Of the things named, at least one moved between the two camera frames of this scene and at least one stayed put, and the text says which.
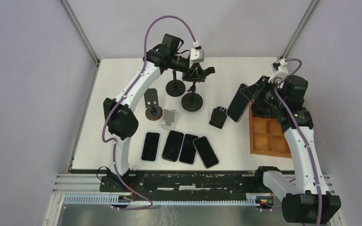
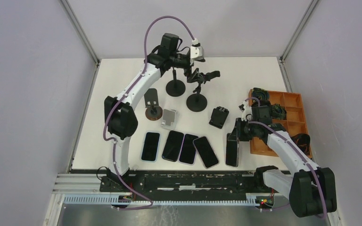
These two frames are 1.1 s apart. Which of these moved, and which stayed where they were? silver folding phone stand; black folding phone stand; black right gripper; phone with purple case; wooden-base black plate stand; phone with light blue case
Moved: black right gripper
Stayed: silver folding phone stand; wooden-base black plate stand; phone with light blue case; phone with purple case; black folding phone stand
